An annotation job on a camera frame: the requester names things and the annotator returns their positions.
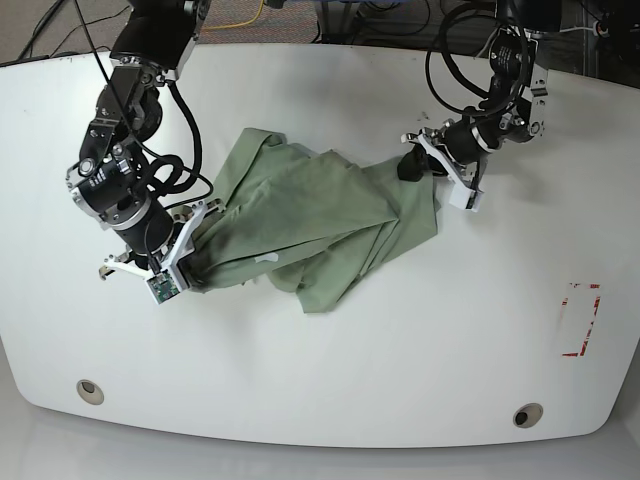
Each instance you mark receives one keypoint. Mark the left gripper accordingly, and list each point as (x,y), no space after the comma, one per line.
(416,163)

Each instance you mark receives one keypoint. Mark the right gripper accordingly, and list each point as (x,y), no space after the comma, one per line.
(157,239)

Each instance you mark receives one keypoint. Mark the green polo t-shirt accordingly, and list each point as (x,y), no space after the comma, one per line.
(314,224)

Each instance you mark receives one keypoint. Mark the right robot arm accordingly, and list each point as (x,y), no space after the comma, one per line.
(118,180)

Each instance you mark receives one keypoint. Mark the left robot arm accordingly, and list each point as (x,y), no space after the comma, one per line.
(510,109)

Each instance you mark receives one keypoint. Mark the red tape rectangle marking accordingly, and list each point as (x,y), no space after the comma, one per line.
(578,313)

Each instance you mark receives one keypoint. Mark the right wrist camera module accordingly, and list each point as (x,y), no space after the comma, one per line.
(162,287)

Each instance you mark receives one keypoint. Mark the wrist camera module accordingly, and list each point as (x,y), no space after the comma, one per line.
(162,287)
(465,198)

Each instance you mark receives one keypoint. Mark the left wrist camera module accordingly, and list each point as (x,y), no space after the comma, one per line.
(465,198)

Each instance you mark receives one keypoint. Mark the left table cable grommet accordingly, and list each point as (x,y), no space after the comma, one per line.
(90,392)

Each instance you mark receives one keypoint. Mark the table cable grommet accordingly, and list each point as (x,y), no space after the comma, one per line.
(528,415)
(90,392)

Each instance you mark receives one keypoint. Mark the right table cable grommet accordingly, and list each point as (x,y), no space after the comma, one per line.
(528,415)

